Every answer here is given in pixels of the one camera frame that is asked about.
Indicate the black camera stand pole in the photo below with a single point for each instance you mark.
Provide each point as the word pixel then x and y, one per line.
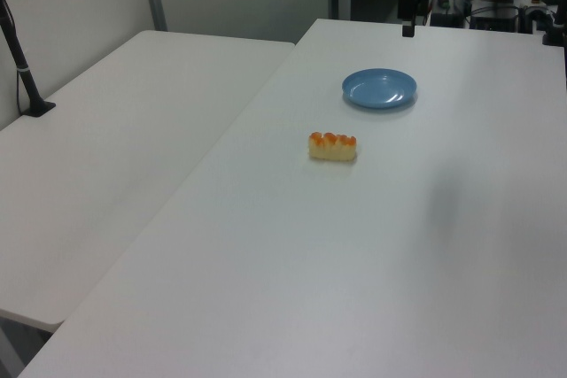
pixel 24 77

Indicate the blue round plate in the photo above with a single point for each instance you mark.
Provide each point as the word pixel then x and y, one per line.
pixel 376 90

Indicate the orange topped bread loaf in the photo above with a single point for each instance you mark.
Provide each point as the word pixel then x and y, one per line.
pixel 332 150

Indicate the short black clamp stand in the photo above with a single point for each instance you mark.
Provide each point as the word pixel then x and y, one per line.
pixel 558 19

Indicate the black equipment box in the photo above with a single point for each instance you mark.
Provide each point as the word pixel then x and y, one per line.
pixel 494 19

